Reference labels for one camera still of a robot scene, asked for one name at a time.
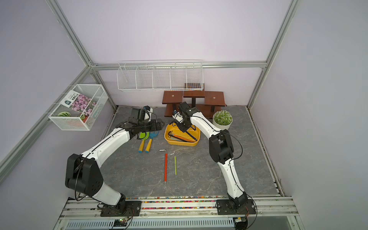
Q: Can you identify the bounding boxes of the orange hex key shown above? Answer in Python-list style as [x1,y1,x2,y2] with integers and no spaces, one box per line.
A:
[168,132,195,143]

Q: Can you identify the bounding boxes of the thin black hex key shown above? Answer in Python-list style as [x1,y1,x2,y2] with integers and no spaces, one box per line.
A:
[168,131,188,142]

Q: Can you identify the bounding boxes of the large black hex key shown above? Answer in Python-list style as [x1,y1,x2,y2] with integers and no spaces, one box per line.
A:
[185,131,198,141]

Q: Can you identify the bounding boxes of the red hex key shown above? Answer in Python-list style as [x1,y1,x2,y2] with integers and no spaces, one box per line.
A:
[159,149,168,185]

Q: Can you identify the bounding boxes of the green hex key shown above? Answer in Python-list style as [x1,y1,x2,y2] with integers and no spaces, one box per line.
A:
[170,153,177,178]

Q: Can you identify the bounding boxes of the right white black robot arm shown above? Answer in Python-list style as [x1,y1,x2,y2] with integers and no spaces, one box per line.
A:
[172,102,257,216]

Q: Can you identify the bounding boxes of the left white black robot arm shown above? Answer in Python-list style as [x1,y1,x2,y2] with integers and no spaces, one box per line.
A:
[65,118,165,217]

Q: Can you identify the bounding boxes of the yellow plastic storage box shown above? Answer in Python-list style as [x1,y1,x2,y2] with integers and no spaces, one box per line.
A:
[164,124,201,147]

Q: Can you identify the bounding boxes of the green garden trowel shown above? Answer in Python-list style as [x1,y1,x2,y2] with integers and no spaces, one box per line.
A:
[138,132,150,153]

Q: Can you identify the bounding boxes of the blue garden hand rake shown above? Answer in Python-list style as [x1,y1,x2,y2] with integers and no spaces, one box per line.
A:
[145,131,159,153]

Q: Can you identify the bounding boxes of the brown wooden stepped stand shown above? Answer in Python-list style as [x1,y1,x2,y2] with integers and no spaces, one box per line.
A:
[162,90,226,118]

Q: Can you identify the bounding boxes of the white pot green plant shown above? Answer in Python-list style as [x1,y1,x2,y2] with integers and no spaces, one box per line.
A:
[213,110,233,130]

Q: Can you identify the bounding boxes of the flower seed packet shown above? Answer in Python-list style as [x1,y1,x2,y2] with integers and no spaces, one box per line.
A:
[60,90,97,117]

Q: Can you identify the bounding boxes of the green striped ball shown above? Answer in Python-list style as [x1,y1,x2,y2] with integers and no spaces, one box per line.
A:
[58,111,71,117]

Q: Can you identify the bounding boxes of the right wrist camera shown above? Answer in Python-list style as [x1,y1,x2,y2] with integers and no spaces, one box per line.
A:
[172,102,191,121]

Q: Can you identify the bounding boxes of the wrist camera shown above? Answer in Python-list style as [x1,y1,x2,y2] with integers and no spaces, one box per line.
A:
[172,102,191,121]
[129,105,153,123]

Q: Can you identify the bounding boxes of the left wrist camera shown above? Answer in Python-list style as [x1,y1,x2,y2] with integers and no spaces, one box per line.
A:
[129,105,153,123]

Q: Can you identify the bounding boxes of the long white wire shelf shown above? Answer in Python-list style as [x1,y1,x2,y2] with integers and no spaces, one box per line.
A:
[117,59,204,92]

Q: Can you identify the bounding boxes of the white wire side basket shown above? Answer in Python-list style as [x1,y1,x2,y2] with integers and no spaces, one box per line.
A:
[49,84,108,131]

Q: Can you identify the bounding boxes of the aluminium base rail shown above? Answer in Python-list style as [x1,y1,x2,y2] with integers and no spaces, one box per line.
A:
[54,196,305,230]

